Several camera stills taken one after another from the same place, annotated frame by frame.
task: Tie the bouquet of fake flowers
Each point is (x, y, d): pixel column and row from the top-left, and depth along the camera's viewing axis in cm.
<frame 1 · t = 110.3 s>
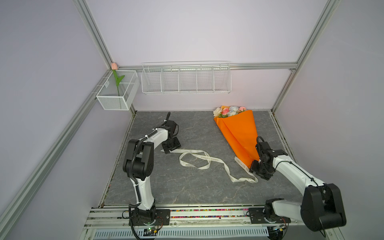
left hand: (176, 149, 96), fingers open
right hand: (256, 174, 85), fingers open
orange wrapping paper sheet: (239, 130, 107), point 4 cm above the table
cream rose fake flower: (217, 111, 118), point 4 cm above the table
dark pink rose fake flower: (225, 111, 117), point 5 cm above the table
white rose fake flower: (233, 110, 117), point 6 cm above the table
white ribbon strip: (200, 159, 96), on the table

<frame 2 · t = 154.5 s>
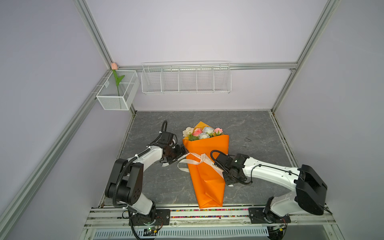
left hand: (184, 156, 90), fingers open
right hand: (230, 180, 81), fingers closed
orange wrapping paper sheet: (208, 181, 83), point 4 cm above the table
cream rose fake flower: (186, 131, 105), point 5 cm above the table
dark pink rose fake flower: (197, 131, 104), point 5 cm above the table
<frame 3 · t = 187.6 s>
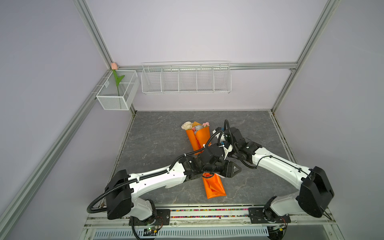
left hand: (237, 173, 66), fingers open
right hand: (207, 151, 79), fingers closed
orange wrapping paper sheet: (201, 139, 95), point 10 cm above the table
cream rose fake flower: (187, 125, 102), point 10 cm above the table
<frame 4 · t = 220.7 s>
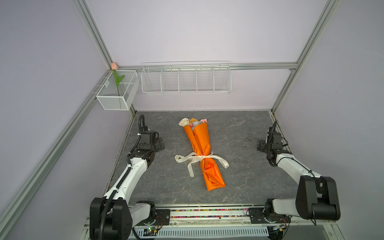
left hand: (153, 144, 85), fingers open
right hand: (270, 144, 90), fingers open
